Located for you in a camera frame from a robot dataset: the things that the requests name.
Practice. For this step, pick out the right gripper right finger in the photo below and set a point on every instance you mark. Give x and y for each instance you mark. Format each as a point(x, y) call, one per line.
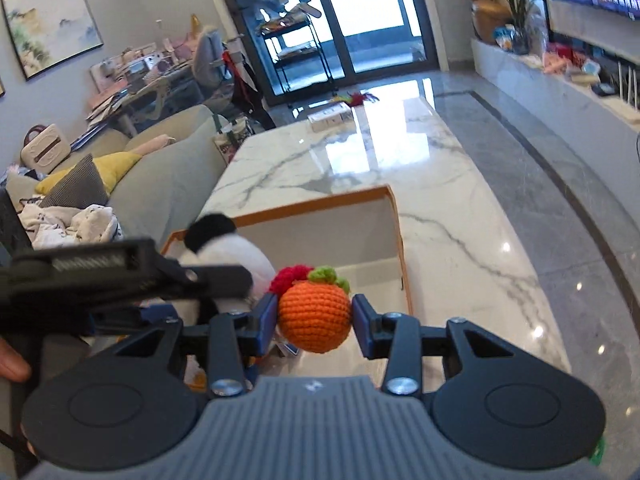
point(394, 337)

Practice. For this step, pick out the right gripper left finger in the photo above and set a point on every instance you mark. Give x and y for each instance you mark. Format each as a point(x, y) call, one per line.
point(235, 342)

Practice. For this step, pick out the orange crochet fruit toy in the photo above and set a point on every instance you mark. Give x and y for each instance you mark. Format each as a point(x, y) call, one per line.
point(314, 308)

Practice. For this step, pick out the white black plush toy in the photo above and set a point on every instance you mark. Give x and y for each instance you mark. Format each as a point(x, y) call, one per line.
point(213, 241)

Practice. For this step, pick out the person's left hand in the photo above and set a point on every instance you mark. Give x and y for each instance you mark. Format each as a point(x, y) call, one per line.
point(13, 367)

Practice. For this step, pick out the white patterned blanket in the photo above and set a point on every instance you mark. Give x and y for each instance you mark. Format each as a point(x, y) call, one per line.
point(57, 226)

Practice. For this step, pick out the orange cardboard storage box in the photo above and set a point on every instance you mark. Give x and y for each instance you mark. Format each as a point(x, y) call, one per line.
point(357, 233)

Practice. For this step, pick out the grey checked cushion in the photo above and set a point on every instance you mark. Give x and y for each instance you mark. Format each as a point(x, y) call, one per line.
point(79, 187)

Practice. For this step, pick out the white handbag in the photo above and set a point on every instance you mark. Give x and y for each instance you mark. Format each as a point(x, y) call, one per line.
point(44, 148)

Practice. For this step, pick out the grey fabric sofa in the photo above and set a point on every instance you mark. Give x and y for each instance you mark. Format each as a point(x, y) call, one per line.
point(157, 183)

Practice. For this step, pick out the cluttered desk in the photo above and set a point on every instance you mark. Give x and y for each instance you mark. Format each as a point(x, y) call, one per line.
point(145, 91)

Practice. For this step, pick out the small white box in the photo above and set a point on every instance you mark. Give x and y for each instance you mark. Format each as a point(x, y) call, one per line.
point(330, 117)

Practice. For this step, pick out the framed landscape painting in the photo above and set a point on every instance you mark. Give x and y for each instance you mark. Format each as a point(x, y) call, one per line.
point(45, 33)

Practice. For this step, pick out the white marble tv console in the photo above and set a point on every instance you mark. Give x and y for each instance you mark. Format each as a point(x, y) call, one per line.
point(603, 139)

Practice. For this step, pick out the black metal shelf cart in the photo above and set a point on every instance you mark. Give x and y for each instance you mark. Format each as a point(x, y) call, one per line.
point(273, 32)

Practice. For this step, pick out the glass sliding door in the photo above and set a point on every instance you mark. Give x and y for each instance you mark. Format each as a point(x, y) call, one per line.
point(364, 40)

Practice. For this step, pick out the potted green plant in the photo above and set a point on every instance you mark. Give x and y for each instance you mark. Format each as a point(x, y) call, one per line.
point(520, 5)

